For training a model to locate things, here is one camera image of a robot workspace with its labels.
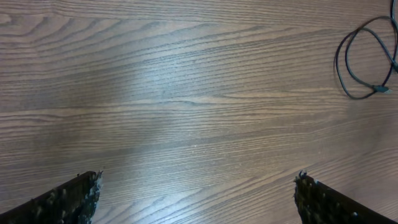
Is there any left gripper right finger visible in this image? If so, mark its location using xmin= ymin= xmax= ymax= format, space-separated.
xmin=294 ymin=170 xmax=397 ymax=224

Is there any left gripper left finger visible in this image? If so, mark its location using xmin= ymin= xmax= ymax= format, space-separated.
xmin=1 ymin=171 xmax=103 ymax=224

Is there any black USB cable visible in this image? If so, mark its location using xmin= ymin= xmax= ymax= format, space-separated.
xmin=333 ymin=0 xmax=398 ymax=100

